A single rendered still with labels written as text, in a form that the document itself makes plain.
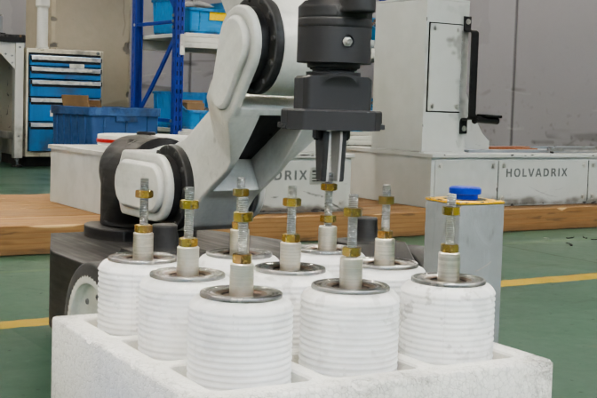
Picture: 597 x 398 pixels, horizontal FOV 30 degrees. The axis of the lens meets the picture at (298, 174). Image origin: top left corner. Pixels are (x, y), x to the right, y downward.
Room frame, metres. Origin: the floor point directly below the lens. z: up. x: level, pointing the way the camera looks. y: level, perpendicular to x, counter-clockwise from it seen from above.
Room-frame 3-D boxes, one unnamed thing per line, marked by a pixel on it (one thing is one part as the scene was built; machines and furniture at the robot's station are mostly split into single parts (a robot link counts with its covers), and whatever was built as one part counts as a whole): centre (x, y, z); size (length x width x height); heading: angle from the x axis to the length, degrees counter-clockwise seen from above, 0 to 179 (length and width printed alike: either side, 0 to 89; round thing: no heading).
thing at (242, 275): (1.00, 0.05, 0.26); 0.02 x 0.02 x 0.03
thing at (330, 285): (1.06, -0.05, 0.25); 0.08 x 0.08 x 0.01
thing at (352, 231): (1.06, -0.05, 0.30); 0.01 x 0.01 x 0.08
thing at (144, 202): (1.20, 0.17, 0.30); 0.01 x 0.01 x 0.08
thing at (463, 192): (1.37, -0.21, 0.32); 0.04 x 0.04 x 0.02
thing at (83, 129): (5.82, 1.02, 0.19); 0.50 x 0.41 x 0.37; 37
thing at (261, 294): (1.00, 0.05, 0.25); 0.08 x 0.08 x 0.01
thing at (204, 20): (6.49, 0.61, 0.90); 0.50 x 0.38 x 0.21; 34
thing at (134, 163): (1.90, 0.18, 0.28); 0.21 x 0.20 x 0.13; 32
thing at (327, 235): (1.32, -0.04, 0.26); 0.02 x 0.02 x 0.03
